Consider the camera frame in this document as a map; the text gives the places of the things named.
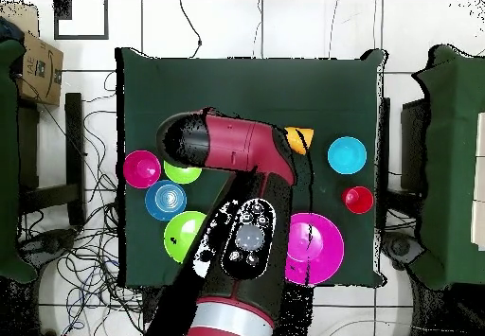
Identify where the small green bowl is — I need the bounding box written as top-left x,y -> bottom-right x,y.
163,161 -> 203,185

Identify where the orange cup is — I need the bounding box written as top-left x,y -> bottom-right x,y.
283,126 -> 315,156

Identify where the translucent blue bowl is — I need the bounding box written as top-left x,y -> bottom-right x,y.
144,179 -> 188,222

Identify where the large green bowl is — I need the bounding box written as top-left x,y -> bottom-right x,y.
163,210 -> 208,264

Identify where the dark green table cloth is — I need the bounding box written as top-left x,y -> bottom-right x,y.
115,46 -> 388,289

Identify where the small red bowl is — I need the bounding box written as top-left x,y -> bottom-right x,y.
122,150 -> 163,190

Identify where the small cyan bowl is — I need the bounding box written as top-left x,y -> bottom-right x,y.
327,135 -> 368,175

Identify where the red cup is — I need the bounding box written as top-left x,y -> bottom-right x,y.
341,186 -> 375,215

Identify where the black box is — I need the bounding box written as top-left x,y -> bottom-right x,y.
400,98 -> 429,193

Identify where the green cloth covered table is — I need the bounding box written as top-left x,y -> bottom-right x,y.
412,44 -> 485,290
0,38 -> 39,284

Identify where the cardboard box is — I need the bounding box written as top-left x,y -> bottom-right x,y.
14,30 -> 64,107

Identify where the white box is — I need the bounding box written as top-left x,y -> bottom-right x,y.
470,112 -> 485,252

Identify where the black floor cable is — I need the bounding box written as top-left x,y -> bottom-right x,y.
178,0 -> 203,60

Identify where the black bench frame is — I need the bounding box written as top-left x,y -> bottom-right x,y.
16,92 -> 86,227

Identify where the black square floor frame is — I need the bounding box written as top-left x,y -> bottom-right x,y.
53,0 -> 110,41

